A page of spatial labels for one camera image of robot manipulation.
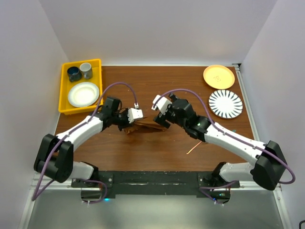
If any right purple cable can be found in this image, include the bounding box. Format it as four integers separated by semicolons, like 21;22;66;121
152;88;296;205

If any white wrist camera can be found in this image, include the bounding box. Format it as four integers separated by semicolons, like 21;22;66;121
128;108;144;124
151;95;172;115

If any purple cable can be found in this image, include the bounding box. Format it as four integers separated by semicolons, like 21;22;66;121
152;88;296;205
32;82;140;204

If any dark blue mug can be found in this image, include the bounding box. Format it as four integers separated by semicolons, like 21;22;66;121
67;66;82;83

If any rose gold spoon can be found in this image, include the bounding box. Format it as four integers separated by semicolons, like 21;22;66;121
186;141;202;155

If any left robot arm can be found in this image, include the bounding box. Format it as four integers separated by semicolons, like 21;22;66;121
34;97;131;187

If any grey mug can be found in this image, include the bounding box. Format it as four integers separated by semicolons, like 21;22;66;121
79;62;92;80

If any black striped white plate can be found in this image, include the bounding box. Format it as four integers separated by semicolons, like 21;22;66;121
208;90;243;119

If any brown cloth napkin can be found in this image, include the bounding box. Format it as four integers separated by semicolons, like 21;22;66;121
123;115;167;135

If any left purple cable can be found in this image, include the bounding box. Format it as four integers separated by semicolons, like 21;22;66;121
32;82;140;204

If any white bowl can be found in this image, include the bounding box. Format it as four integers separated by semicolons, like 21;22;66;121
68;82;100;108

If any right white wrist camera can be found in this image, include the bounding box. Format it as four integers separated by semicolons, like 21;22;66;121
151;95;172;115

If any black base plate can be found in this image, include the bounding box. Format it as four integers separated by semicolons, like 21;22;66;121
71;171;240;203

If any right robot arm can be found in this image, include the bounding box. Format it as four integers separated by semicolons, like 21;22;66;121
152;94;287;190

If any yellow plate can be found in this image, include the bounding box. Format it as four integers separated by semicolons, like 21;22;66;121
203;65;235;90

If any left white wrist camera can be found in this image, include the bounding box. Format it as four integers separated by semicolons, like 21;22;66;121
128;108;144;124

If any yellow plastic tray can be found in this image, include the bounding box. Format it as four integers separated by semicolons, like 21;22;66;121
58;59;103;115

